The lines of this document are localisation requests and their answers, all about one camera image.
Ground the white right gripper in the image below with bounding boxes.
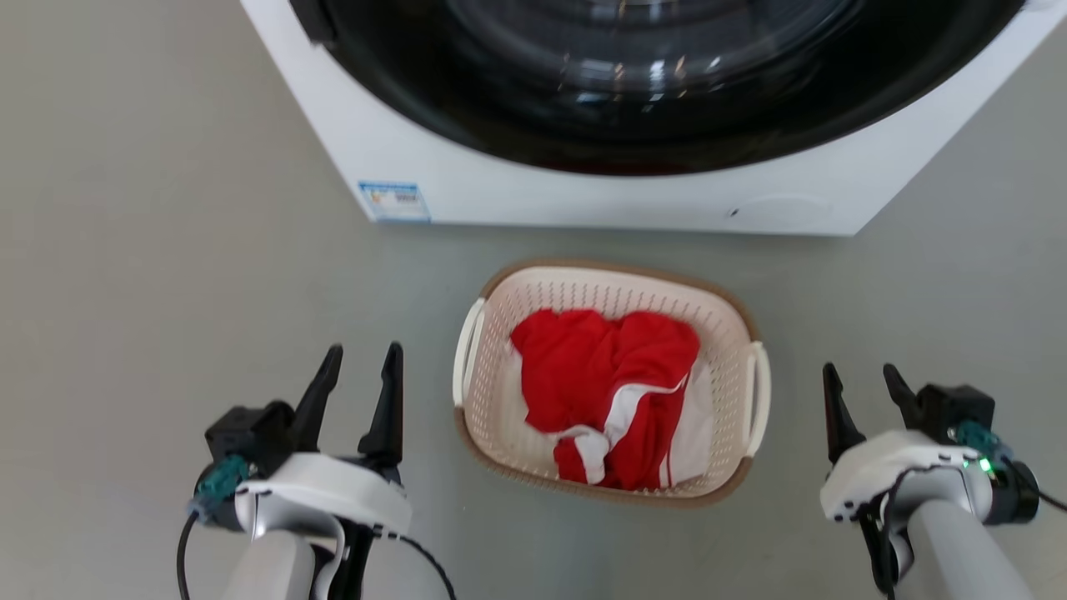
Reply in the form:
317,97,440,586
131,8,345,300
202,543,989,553
820,362,1040,526

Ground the black washer door latch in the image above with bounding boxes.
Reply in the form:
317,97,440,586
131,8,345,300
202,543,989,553
289,0,338,47

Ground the teal cable connector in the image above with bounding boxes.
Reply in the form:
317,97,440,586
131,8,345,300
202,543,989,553
954,419,1001,469
190,456,251,522

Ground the teal left cable connector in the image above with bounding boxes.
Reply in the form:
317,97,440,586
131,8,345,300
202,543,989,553
190,456,251,522

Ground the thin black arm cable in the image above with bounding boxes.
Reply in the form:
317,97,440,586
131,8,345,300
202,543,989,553
375,529,456,600
859,467,918,600
176,508,199,600
1000,454,1067,512

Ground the cream perforated laundry basket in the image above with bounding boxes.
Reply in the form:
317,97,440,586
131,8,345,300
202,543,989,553
453,258,772,509

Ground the red garment with white trim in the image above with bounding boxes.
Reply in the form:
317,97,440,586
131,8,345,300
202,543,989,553
510,308,701,491

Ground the blue energy label sticker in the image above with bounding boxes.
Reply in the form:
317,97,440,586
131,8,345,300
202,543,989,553
358,180,432,223

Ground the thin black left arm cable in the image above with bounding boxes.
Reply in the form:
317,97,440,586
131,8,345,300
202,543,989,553
176,508,199,600
375,529,456,600

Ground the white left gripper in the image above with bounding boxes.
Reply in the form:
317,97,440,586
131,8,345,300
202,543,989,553
196,342,412,538

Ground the teal right cable connector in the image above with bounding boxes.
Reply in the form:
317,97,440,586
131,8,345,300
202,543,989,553
954,419,1001,469

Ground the round black glass washer door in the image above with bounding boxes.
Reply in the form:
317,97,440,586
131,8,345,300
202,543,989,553
288,0,1028,177

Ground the white front-load washing machine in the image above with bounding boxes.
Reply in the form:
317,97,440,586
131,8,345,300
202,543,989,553
240,0,1067,237

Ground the round white filter cover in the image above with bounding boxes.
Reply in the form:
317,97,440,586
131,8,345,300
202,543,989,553
725,193,834,226

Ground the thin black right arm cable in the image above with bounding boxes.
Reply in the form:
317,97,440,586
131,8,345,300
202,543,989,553
859,467,918,600
1000,454,1067,512

